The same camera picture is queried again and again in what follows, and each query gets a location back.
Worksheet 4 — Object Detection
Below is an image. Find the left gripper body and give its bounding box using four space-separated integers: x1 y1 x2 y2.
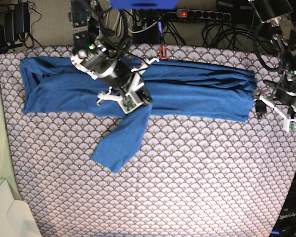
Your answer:
272 82 296 106

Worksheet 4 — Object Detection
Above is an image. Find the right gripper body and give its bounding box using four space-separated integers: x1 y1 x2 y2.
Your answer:
70 49 134 90

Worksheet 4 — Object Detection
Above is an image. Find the blue T-shirt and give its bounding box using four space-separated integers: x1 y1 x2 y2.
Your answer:
19 57 257 173

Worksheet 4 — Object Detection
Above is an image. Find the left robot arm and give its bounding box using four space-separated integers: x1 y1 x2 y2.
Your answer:
250 0 296 119

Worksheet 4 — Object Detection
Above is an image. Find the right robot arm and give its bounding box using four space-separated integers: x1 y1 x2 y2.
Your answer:
68 0 152 113

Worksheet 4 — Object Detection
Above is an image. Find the red table clamp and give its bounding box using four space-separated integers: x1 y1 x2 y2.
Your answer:
159 44 168 60

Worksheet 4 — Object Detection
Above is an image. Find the blue box top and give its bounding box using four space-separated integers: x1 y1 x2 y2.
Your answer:
110 0 178 9

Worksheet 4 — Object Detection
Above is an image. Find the black power adapter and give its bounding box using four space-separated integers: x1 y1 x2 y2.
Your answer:
4 2 30 43

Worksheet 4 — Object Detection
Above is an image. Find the fan-patterned tablecloth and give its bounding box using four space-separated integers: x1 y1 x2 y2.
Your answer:
0 46 296 237

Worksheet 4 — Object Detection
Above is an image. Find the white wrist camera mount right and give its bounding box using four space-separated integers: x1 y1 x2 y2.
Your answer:
96 58 159 114

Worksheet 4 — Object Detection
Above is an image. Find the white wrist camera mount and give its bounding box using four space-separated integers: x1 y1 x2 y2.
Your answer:
254 92 296 132
96 58 159 114

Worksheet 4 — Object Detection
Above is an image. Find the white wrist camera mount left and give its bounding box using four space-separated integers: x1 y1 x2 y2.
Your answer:
254 92 296 132

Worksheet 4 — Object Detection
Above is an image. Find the black power strip red switch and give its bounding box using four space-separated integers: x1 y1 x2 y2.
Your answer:
176 9 232 21

